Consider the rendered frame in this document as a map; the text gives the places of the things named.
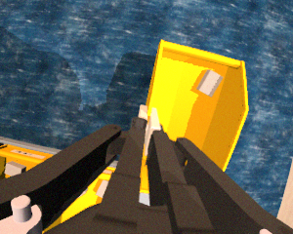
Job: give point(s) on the yellow bin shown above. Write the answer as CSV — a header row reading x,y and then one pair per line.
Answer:
x,y
212,123
17,154
86,200

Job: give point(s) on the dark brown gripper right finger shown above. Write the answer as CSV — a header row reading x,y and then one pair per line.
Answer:
x,y
230,209

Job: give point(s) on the grey metal shelf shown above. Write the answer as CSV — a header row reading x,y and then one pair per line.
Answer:
x,y
143,197

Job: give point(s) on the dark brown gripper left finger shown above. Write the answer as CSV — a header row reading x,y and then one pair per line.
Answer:
x,y
31,201

